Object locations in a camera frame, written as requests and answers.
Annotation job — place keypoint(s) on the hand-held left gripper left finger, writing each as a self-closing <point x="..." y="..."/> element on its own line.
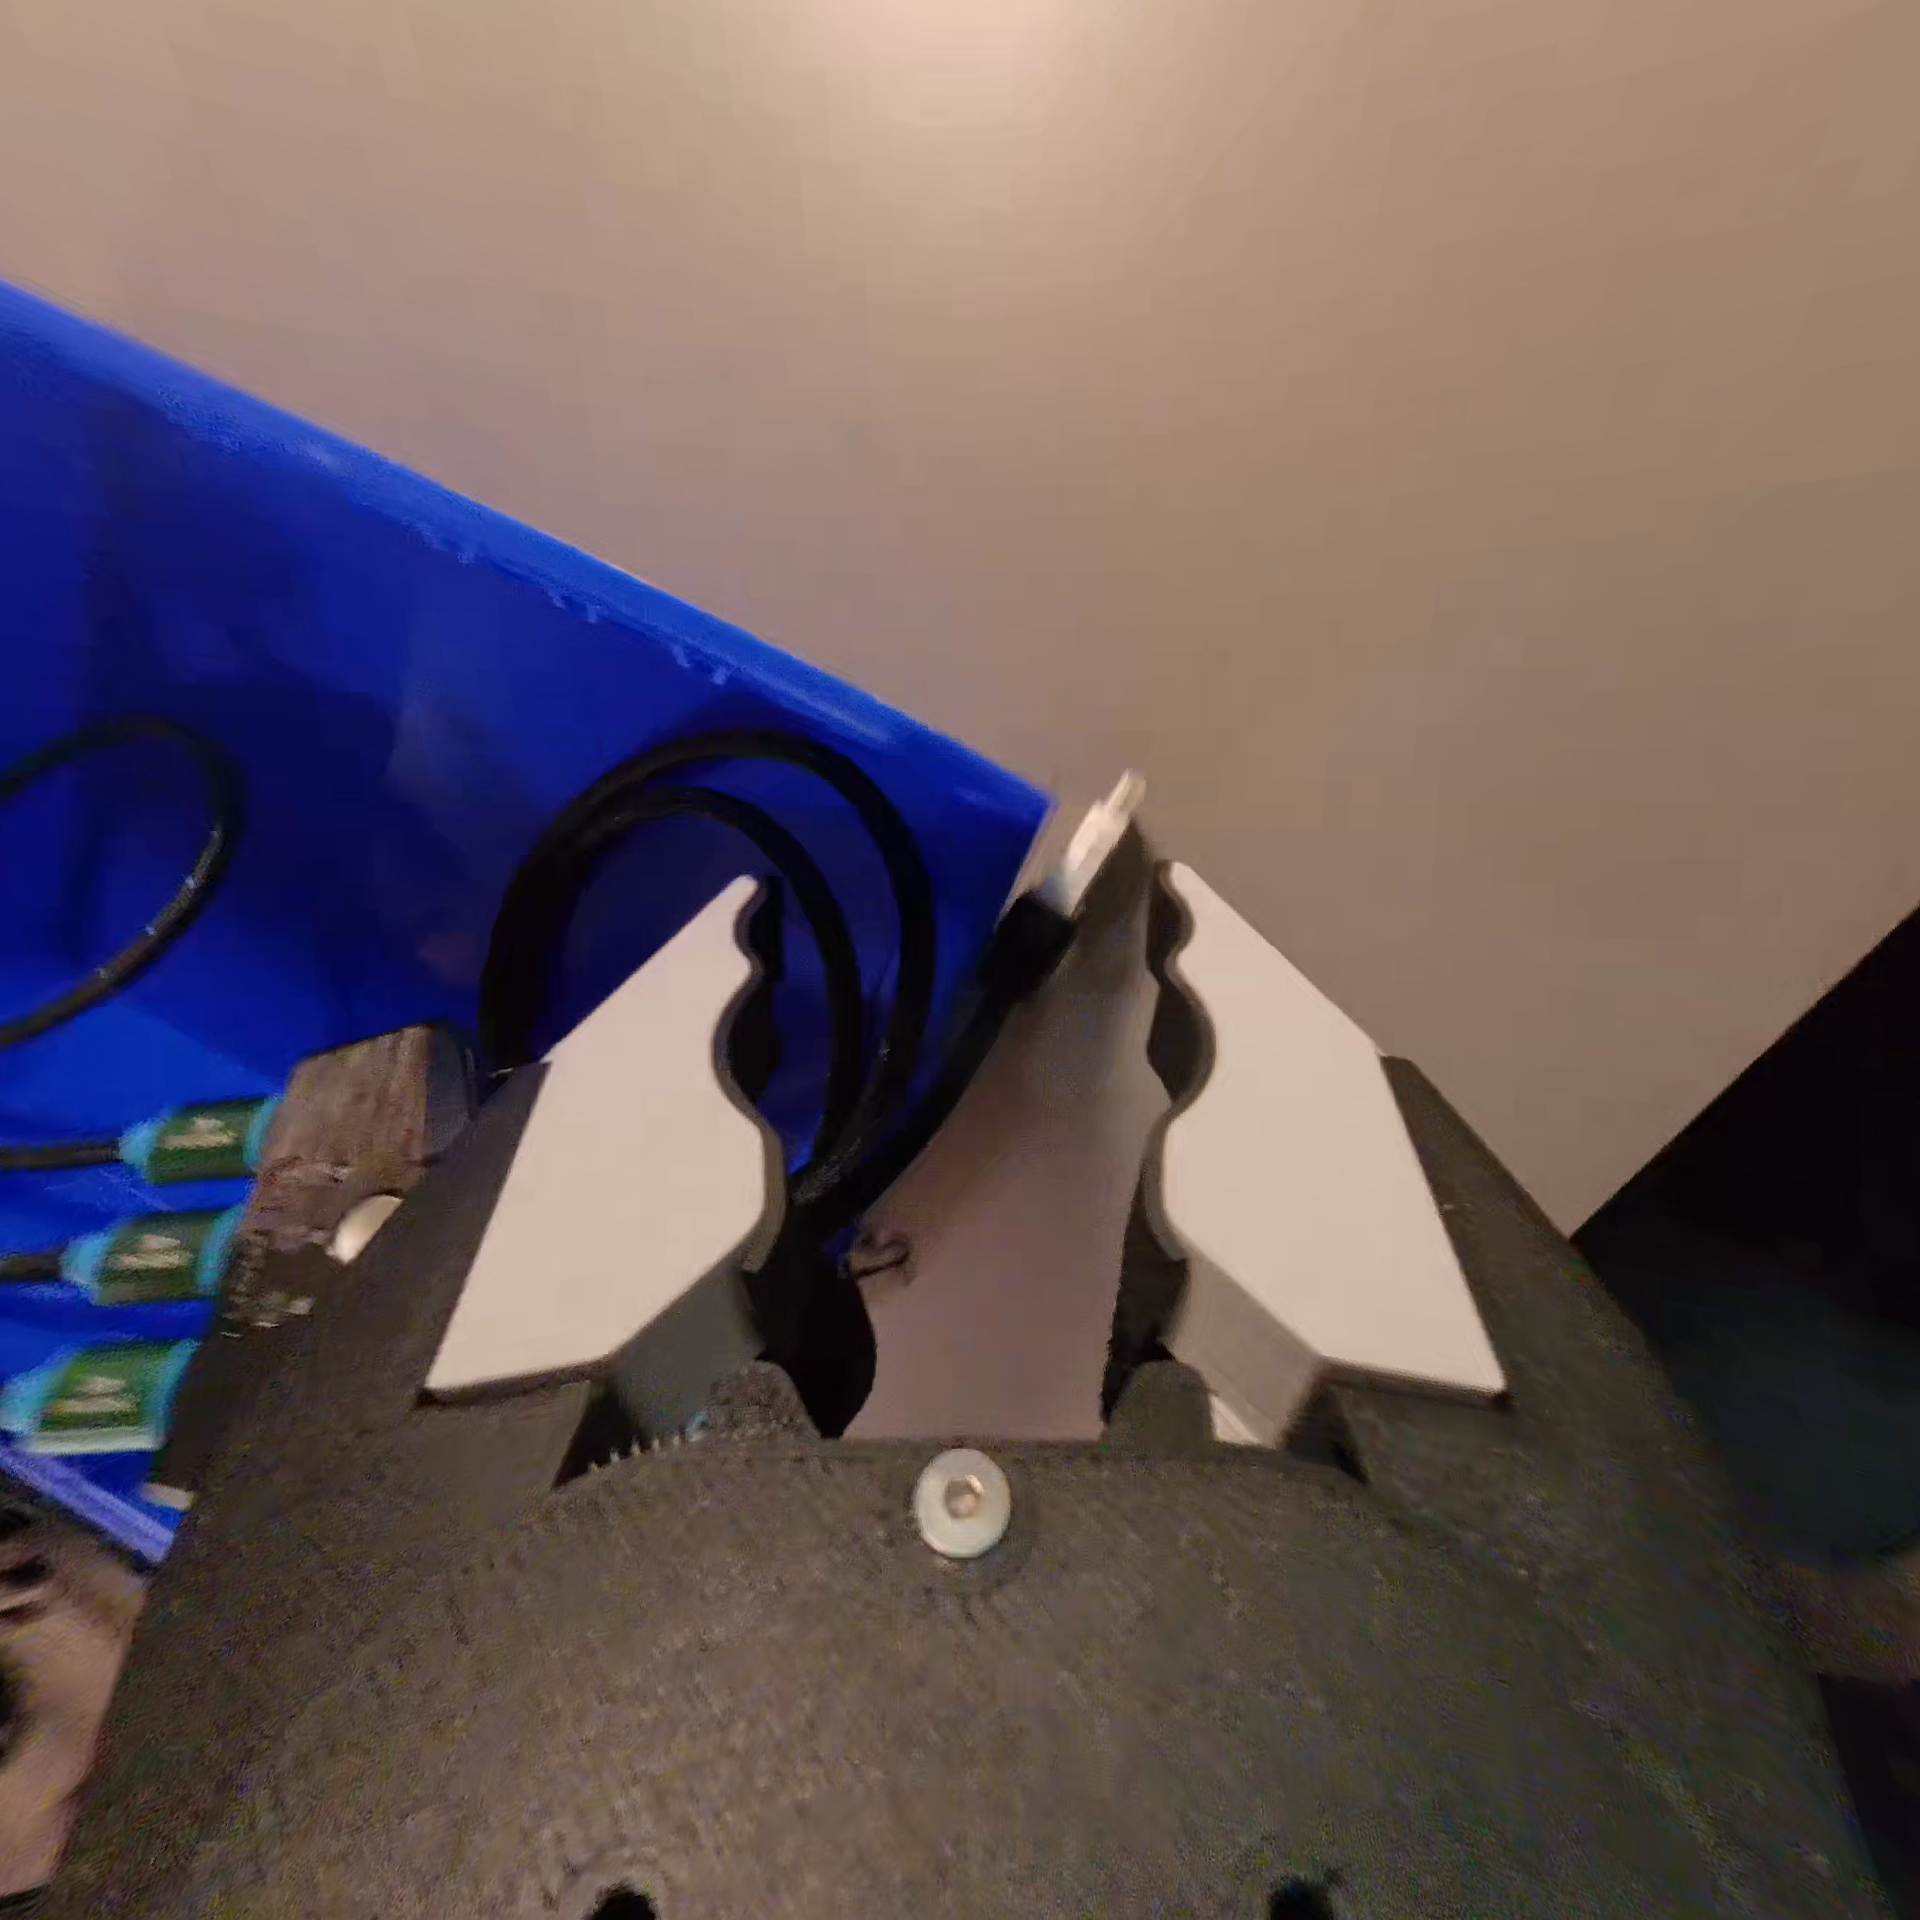
<point x="614" y="1185"/>

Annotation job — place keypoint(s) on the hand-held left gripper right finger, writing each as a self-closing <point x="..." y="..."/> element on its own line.
<point x="1306" y="1202"/>

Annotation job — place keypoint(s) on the grey HDMI adapter box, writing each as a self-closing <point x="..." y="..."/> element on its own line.
<point x="358" y="1110"/>

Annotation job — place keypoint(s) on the blue plastic bin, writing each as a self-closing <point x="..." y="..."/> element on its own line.
<point x="376" y="630"/>

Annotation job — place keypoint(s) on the small black twist tie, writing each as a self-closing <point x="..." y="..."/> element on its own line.
<point x="884" y="1253"/>

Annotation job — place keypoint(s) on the black desk mat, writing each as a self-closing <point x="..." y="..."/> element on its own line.
<point x="1798" y="1202"/>

